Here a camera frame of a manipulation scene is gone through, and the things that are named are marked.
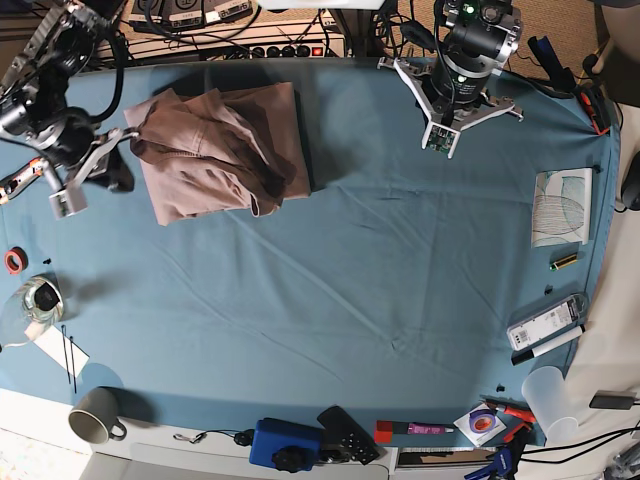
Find clear plastic case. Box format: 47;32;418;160
506;294;589;352

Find blue box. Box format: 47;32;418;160
249;418;324;473

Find disc in paper sleeve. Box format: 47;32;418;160
454;403;506;447

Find blue clamp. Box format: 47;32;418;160
464;423;532;480

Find white power strip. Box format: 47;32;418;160
121;16;347;64

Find grey mug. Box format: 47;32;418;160
68;387;127;445

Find grey start foot pedal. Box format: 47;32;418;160
166;0;204;30

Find blue table cloth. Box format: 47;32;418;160
1;59;620;430

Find yellow battery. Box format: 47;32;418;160
549;253;579;271

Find black remote control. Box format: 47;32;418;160
317;405;381;465

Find red purple glue tube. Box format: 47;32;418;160
373;420;455;444

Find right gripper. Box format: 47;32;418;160
29;112;139;219

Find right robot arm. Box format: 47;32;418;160
1;1;139;219

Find white black marker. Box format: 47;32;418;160
511;325;586;366

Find mauve T-shirt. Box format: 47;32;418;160
124;82;311;226

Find white paper card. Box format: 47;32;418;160
34;327;89;377

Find black computer mouse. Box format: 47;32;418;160
621;152;640;211

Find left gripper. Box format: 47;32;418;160
377;58;524;159

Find red tape roll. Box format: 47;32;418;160
3;247;28;275

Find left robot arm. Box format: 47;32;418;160
377;1;524;158

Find orange utility knife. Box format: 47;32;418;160
0;157;44;205

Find red black pliers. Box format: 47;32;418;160
484;399;536;424

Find translucent plastic cup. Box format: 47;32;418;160
521;366;579;444

